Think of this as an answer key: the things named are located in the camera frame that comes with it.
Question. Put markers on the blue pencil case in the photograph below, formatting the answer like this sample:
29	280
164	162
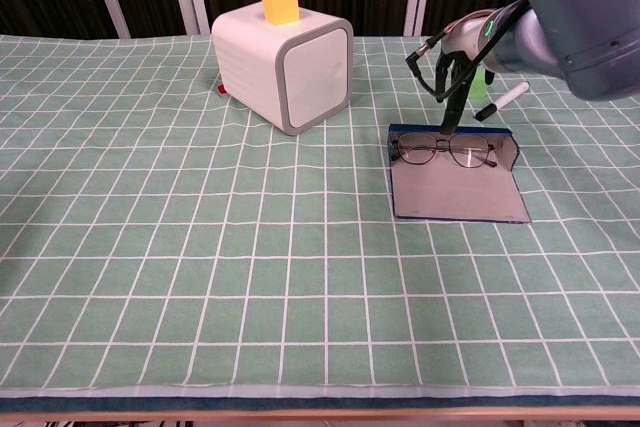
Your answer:
455	197

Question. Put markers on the white toaster-shaped box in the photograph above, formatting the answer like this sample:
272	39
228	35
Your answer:
250	62

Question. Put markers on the green grid tablecloth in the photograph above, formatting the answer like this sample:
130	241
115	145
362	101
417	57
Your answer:
200	247

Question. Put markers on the green cube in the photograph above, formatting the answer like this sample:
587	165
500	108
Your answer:
479	89

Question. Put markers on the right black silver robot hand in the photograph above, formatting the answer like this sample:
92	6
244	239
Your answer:
465	34

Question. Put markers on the yellow cube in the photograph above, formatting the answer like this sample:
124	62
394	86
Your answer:
280	7

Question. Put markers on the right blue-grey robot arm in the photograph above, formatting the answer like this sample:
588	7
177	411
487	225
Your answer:
580	12

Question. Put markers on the black-framed eyeglasses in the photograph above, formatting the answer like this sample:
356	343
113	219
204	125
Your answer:
442	148

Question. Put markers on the black white marker pen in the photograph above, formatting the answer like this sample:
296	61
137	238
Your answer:
510	97

